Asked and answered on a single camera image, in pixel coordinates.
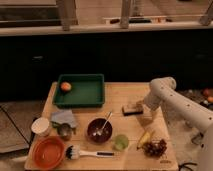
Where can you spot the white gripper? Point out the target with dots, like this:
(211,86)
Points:
(147,115)

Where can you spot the wooden eraser with black felt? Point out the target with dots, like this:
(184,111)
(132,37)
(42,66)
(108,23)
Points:
(132,109)

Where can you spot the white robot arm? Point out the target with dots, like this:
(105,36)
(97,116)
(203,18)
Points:
(163,89)

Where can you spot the green plastic tray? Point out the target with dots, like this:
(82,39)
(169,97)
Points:
(87,90)

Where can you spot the yellow banana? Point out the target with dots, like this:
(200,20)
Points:
(145,138)

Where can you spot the wooden cutting board table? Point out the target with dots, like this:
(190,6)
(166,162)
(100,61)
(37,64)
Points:
(130,159)

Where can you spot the bunch of dark grapes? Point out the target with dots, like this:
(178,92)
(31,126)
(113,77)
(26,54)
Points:
(155,148)

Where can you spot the green plastic cup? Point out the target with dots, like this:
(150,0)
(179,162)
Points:
(121,142)

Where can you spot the dark brown bowl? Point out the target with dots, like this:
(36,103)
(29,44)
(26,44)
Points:
(97,124)

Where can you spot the metal spoon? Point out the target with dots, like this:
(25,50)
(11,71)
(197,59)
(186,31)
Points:
(100,131)

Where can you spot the blue-grey cloth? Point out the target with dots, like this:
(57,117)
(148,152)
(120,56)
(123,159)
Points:
(64,116)

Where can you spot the white dish brush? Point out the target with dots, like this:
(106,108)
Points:
(75,152)

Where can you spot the small metal cup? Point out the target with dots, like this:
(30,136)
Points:
(64,131)

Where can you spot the orange fruit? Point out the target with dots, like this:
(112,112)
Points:
(65,86)

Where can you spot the orange plastic bowl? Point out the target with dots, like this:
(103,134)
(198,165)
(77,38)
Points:
(48,153)

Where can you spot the white paper cup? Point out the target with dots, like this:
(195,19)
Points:
(41,126)

